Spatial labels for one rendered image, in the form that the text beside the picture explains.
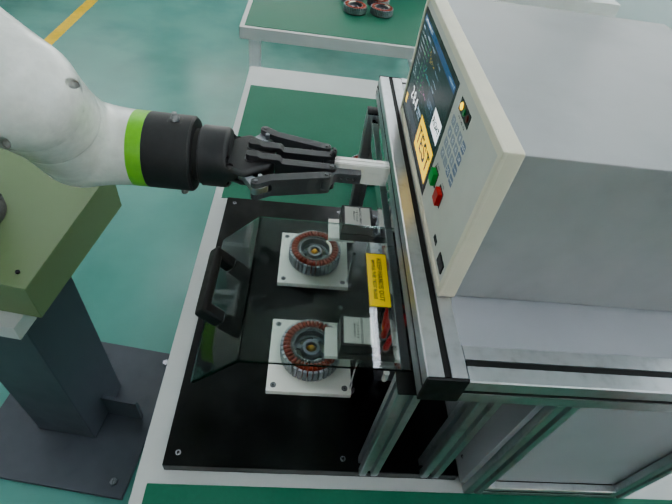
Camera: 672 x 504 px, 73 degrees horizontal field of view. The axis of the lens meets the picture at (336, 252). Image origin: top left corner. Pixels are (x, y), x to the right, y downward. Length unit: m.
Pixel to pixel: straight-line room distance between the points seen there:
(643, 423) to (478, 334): 0.27
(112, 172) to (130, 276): 1.49
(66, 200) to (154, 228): 1.17
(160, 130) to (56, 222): 0.53
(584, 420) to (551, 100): 0.39
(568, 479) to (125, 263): 1.77
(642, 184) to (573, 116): 0.10
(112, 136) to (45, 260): 0.47
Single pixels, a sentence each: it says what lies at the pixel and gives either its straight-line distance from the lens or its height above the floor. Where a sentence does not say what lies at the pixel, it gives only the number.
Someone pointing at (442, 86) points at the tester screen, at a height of 1.26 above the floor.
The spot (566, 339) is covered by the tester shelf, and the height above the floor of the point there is 1.11.
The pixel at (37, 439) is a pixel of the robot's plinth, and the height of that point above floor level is 0.02.
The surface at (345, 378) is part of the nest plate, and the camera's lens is 0.85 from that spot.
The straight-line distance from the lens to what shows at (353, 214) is 0.92.
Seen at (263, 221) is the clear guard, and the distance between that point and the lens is 0.68.
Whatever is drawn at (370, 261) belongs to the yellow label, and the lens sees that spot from 0.64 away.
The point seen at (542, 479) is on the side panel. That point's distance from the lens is 0.89.
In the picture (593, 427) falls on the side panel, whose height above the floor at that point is 0.99.
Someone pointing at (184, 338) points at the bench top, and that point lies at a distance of 0.94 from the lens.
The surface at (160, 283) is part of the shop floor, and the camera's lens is 2.01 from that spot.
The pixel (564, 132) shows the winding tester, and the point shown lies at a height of 1.32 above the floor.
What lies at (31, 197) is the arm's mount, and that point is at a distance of 1.13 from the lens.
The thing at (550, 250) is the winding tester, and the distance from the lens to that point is 0.54.
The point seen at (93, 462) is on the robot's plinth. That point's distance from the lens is 1.68.
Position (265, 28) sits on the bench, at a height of 0.75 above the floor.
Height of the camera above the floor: 1.53
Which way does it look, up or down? 46 degrees down
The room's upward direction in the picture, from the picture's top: 10 degrees clockwise
